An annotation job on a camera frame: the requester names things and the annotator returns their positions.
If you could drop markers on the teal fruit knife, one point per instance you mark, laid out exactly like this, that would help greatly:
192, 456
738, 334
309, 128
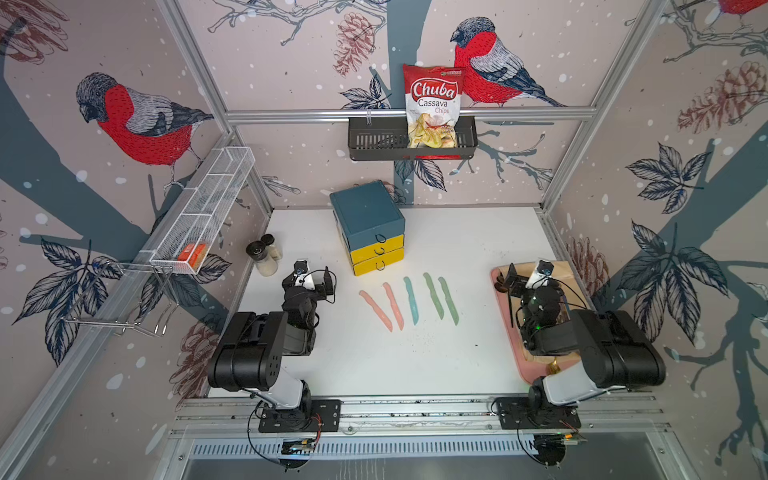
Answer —
412, 302

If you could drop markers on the black cap shaker bottle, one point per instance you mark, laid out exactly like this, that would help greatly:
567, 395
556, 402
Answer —
265, 264

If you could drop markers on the red Chuba chips bag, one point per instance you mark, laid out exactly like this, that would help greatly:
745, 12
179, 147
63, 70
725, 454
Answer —
432, 104

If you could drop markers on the teal yellow drawer cabinet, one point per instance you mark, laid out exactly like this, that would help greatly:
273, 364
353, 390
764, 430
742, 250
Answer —
371, 226

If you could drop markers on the pink tray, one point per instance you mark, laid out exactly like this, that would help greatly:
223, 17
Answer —
530, 367

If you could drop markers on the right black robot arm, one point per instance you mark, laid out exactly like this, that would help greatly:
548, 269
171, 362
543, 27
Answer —
565, 351

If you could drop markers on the orange item in shelf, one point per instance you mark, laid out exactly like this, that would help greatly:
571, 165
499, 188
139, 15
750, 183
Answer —
191, 254

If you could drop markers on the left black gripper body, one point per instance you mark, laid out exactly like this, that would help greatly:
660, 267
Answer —
293, 282

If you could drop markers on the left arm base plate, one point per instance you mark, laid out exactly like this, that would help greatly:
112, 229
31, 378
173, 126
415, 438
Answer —
319, 415

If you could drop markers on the black wall basket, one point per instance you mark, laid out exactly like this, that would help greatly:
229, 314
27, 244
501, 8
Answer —
386, 138

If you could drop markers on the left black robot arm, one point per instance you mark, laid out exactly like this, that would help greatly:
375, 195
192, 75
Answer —
248, 357

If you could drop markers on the metal hook rack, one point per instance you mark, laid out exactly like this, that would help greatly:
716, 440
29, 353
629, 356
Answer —
126, 296

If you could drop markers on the green fruit knife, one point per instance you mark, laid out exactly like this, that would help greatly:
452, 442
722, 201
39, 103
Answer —
449, 301
433, 295

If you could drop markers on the clear wire wall shelf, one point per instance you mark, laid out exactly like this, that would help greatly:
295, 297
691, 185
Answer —
204, 213

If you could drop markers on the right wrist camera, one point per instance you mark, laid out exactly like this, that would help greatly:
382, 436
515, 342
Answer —
540, 275

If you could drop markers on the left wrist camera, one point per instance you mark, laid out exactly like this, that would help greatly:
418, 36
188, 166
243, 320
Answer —
301, 267

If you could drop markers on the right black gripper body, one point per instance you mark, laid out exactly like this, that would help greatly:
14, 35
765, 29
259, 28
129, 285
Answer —
519, 285

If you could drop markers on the pink fruit knife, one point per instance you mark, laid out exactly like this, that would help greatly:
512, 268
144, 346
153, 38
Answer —
394, 305
377, 310

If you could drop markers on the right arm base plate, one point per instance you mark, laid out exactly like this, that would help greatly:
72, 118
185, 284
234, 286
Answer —
517, 413

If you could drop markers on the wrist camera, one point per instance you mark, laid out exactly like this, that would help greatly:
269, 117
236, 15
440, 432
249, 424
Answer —
301, 267
540, 275

